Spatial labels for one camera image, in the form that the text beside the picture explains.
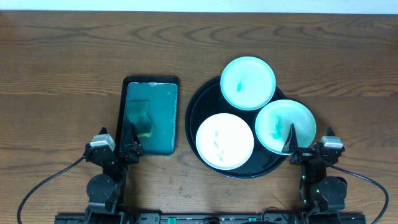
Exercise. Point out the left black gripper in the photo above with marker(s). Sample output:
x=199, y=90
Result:
x=117, y=155

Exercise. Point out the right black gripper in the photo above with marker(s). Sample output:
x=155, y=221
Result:
x=290, y=144

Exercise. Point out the yellow green sponge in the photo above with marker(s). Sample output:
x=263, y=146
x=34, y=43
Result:
x=137, y=113

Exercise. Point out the mint green plate with stain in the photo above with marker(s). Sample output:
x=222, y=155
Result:
x=273, y=124

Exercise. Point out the white plate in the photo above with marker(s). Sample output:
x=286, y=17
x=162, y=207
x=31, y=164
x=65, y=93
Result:
x=224, y=141

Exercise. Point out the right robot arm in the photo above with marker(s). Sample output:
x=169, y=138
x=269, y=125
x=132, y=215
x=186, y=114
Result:
x=322, y=195

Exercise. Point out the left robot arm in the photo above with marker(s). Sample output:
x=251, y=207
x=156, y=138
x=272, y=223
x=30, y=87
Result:
x=106, y=190

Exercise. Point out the black rectangular water tray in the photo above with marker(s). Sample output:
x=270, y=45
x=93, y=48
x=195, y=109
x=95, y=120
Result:
x=162, y=95

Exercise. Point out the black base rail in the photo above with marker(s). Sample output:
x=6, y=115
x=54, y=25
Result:
x=155, y=218

